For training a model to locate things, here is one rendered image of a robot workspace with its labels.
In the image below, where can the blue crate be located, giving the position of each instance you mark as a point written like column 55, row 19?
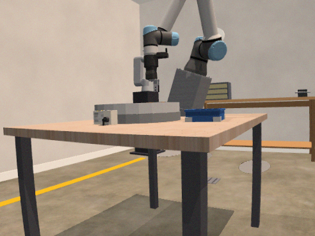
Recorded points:
column 205, row 115

